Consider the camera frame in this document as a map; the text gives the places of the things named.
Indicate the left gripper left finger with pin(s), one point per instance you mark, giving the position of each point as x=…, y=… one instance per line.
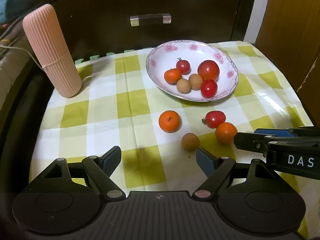
x=99, y=170

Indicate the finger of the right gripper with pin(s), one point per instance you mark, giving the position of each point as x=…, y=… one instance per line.
x=252, y=142
x=274, y=132

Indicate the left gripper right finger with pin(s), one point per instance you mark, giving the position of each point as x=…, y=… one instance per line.
x=218, y=172

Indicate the small orange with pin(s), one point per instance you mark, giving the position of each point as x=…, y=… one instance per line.
x=172, y=76
x=225, y=133
x=169, y=121

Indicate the tan longan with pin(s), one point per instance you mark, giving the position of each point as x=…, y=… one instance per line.
x=195, y=81
x=190, y=142

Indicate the large red tomato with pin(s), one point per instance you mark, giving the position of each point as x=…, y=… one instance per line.
x=208, y=70

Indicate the tan longan fruit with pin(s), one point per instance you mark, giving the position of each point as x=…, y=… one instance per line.
x=183, y=86

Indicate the cherry tomato with stem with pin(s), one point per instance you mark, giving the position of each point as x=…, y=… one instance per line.
x=183, y=66

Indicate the green checkered tablecloth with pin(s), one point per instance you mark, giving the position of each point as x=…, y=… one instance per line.
x=120, y=105

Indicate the brown wooden cabinet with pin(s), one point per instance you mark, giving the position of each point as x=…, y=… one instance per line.
x=289, y=37

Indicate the white floral porcelain plate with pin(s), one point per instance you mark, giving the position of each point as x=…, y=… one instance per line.
x=165, y=56

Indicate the grey mattress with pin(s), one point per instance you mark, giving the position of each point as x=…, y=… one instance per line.
x=15, y=50

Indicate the dark wooden nightstand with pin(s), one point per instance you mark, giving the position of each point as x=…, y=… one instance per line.
x=98, y=27

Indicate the pink ribbed cylinder case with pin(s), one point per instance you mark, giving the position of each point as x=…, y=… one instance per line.
x=45, y=36

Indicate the silver drawer handle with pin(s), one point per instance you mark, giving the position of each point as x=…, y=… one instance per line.
x=150, y=19

